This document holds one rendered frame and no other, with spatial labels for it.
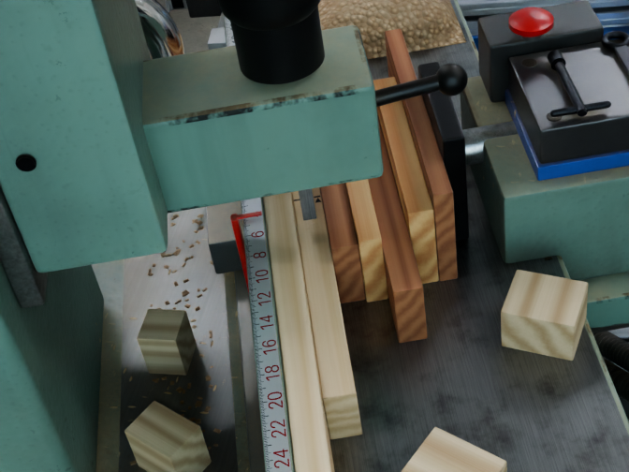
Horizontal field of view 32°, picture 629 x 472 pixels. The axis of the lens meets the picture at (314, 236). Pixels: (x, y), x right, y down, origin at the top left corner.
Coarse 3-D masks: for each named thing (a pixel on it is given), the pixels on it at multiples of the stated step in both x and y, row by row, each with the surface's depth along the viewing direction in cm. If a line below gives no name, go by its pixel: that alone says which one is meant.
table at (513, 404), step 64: (384, 64) 94; (384, 320) 72; (448, 320) 71; (384, 384) 68; (448, 384) 68; (512, 384) 67; (576, 384) 66; (384, 448) 65; (512, 448) 64; (576, 448) 63
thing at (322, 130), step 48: (336, 48) 66; (144, 96) 65; (192, 96) 64; (240, 96) 63; (288, 96) 63; (336, 96) 63; (192, 144) 64; (240, 144) 64; (288, 144) 65; (336, 144) 65; (192, 192) 66; (240, 192) 67; (288, 192) 67
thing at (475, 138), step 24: (432, 72) 76; (432, 96) 74; (432, 120) 73; (456, 120) 71; (456, 144) 70; (480, 144) 75; (456, 168) 72; (456, 192) 73; (456, 216) 74; (456, 240) 76
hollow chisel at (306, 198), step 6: (300, 192) 71; (306, 192) 71; (312, 192) 71; (300, 198) 71; (306, 198) 72; (312, 198) 72; (300, 204) 72; (306, 204) 72; (312, 204) 72; (306, 210) 72; (312, 210) 72; (306, 216) 73; (312, 216) 73
